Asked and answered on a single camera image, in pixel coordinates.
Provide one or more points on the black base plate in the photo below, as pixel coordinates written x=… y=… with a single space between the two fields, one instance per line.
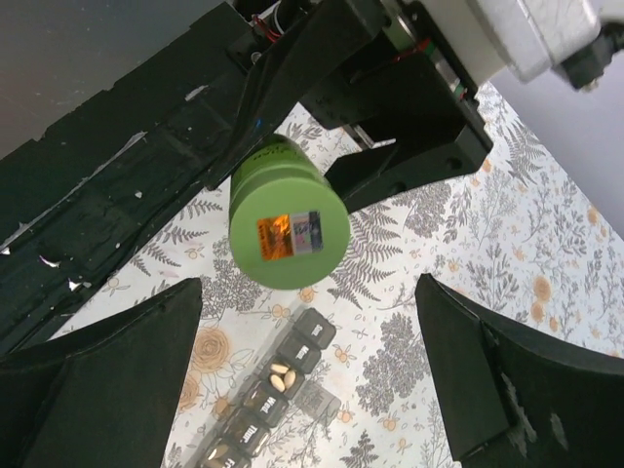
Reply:
x=80 y=201

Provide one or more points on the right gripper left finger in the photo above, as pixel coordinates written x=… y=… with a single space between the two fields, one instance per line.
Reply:
x=104 y=395

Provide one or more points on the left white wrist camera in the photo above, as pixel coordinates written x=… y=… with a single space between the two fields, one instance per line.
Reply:
x=527 y=37

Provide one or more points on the grey weekly pill organizer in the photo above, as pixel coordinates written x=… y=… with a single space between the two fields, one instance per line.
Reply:
x=284 y=383

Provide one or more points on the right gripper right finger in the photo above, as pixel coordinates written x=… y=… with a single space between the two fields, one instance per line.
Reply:
x=512 y=396

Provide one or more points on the green pill bottle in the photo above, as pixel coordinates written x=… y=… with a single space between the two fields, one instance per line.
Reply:
x=279 y=156

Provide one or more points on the green bottle cap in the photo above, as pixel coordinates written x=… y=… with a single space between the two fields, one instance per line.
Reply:
x=287 y=234

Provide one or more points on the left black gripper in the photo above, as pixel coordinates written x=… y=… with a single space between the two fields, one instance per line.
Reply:
x=423 y=128

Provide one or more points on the floral table mat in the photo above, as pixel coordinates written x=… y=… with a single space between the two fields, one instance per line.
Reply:
x=517 y=237

